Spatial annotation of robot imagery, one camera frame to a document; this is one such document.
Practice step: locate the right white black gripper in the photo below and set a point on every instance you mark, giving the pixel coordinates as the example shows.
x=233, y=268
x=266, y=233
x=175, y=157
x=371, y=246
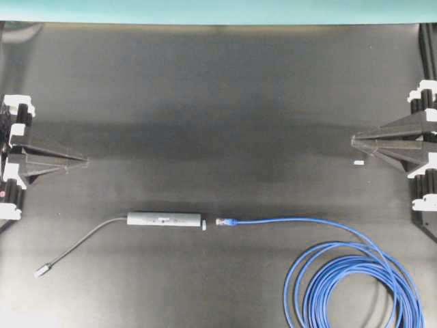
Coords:
x=409, y=155

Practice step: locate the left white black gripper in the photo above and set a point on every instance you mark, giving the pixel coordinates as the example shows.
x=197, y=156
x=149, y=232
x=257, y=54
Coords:
x=19, y=168

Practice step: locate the grey USB hub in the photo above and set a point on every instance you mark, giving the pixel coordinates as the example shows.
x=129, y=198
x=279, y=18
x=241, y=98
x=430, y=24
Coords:
x=164, y=219

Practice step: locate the black mat on table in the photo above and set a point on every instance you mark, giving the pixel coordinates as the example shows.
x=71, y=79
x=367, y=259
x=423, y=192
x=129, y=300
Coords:
x=240, y=122

